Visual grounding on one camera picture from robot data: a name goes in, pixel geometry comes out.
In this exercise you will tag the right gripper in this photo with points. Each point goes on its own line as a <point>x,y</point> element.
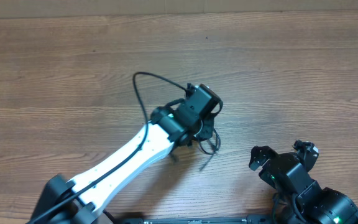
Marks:
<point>266,154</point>

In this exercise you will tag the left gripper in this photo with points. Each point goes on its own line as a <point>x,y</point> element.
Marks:
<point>207,130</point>

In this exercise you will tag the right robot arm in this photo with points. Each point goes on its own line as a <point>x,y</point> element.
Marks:
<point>299,198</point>

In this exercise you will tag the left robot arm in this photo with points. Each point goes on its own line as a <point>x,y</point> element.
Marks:
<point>84,197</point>

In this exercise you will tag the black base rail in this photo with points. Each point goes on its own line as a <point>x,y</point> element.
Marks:
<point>250,219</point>

